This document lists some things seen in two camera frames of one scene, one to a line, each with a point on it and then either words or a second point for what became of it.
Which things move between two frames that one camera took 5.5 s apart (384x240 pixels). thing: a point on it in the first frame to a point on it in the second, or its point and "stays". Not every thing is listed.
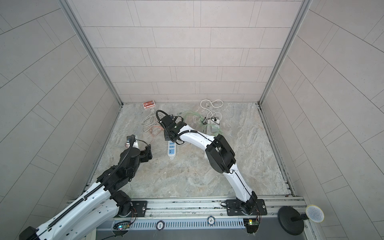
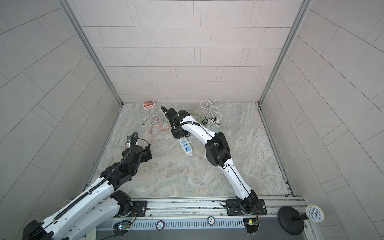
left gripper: [144, 154] stays
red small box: [149, 104] stays
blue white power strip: [171, 149] to [186, 145]
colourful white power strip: [213, 128] stays
